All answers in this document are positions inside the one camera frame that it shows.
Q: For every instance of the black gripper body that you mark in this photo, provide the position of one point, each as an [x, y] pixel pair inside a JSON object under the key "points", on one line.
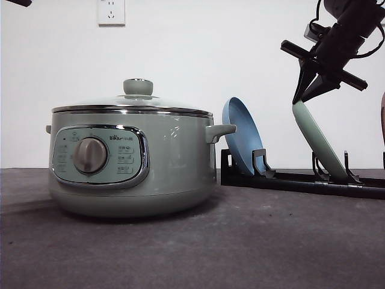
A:
{"points": [[334, 55], [25, 3]]}

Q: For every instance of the green electric steamer pot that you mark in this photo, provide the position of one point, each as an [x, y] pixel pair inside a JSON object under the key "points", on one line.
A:
{"points": [[132, 164]]}

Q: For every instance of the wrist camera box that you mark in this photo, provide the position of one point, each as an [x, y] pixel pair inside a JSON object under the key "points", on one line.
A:
{"points": [[315, 32]]}

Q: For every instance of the blue plate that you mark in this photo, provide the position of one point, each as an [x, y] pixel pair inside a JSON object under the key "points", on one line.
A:
{"points": [[246, 139]]}

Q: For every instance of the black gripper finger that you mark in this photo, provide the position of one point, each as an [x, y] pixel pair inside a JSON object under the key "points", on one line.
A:
{"points": [[307, 75], [320, 85]]}

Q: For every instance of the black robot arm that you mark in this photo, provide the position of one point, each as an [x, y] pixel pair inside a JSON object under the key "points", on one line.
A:
{"points": [[360, 17]]}

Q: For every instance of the glass steamer lid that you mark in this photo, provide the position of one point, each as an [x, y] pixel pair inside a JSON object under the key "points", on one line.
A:
{"points": [[137, 99]]}

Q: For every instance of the black plate rack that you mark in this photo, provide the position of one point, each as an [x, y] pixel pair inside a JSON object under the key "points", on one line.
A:
{"points": [[318, 181]]}

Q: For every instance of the white wall socket left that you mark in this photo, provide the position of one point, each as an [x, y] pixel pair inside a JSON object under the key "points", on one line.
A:
{"points": [[111, 13]]}

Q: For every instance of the green plate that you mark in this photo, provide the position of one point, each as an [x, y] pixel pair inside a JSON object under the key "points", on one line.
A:
{"points": [[321, 140]]}

